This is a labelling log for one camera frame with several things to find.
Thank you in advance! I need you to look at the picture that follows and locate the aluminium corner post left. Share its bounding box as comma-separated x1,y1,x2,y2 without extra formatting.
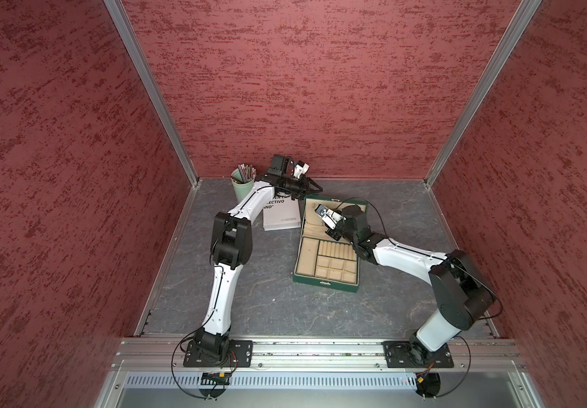
104,0,199,188

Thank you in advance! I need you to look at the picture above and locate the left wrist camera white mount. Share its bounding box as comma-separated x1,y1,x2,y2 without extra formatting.
293,161,310,180

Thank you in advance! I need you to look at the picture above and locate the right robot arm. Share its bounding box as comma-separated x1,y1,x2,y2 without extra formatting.
315,205,499,367

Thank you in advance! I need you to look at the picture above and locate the green jewelry box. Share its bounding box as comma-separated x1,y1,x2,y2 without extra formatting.
293,195,367,293

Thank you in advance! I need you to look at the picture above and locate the aluminium corner post right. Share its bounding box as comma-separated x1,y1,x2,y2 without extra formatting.
424,0,541,190

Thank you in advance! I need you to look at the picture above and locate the white book with black text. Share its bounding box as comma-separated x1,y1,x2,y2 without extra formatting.
263,197,301,231

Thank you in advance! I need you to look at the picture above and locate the perforated vent strip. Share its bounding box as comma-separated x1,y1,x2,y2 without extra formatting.
124,372,417,392

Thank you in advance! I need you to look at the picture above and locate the aluminium corner post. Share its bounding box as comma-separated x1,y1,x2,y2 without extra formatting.
104,0,199,188
424,0,541,190

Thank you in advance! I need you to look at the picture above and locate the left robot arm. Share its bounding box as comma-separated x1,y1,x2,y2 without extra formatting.
193,155,323,363

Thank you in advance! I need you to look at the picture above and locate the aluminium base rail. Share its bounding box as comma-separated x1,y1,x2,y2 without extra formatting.
111,335,528,373

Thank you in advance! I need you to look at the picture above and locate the mint green pencil cup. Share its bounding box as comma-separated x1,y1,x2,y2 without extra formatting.
230,168,255,202

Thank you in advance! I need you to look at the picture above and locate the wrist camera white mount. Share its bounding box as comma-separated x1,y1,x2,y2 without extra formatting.
315,204,344,230
293,161,310,180

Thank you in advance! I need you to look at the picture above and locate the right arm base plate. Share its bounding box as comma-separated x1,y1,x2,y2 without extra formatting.
382,340,454,370

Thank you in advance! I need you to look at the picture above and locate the coloured pencils bunch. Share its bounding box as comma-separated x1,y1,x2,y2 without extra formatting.
231,164,257,185

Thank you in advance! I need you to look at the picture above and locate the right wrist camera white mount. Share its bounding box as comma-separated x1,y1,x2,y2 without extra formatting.
315,204,344,230

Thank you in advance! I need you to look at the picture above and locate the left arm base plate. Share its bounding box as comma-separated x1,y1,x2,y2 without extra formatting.
179,339,254,369

